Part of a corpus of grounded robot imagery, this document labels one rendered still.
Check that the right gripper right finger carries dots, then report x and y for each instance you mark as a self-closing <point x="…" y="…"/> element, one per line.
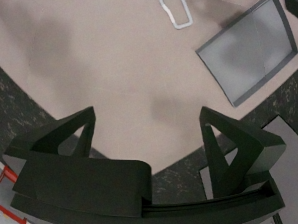
<point x="258" y="150"/>

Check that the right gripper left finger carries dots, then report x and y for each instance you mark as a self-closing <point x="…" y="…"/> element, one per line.
<point x="47" y="138"/>

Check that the grey carabiner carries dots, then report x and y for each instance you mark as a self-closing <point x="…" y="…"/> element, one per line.
<point x="171" y="19"/>

